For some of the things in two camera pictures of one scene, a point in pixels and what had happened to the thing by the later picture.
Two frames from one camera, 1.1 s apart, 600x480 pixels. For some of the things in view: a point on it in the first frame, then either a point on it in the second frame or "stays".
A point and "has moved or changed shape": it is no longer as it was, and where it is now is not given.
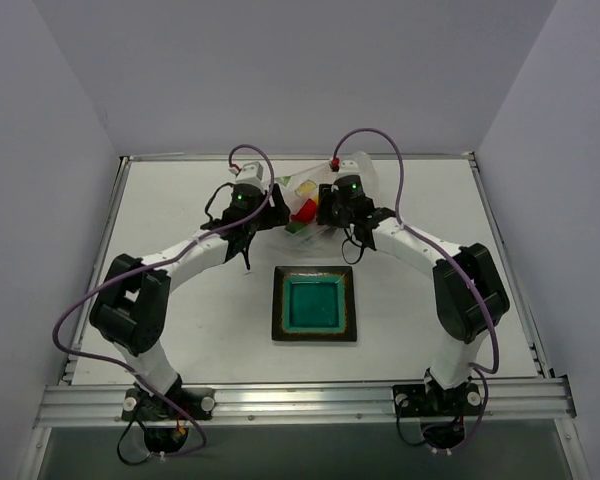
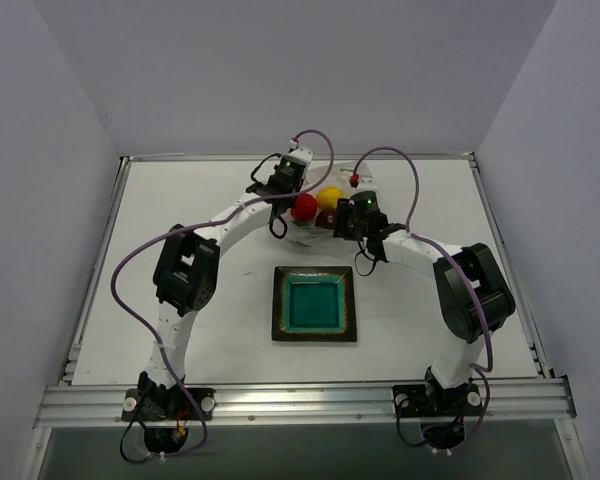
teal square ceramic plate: [315, 303] stays
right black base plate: [413, 400] stays
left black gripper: [276, 208] to [290, 182]
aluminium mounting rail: [539, 399] stays
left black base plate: [197, 403] stays
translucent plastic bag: [303, 184] has moved or changed shape
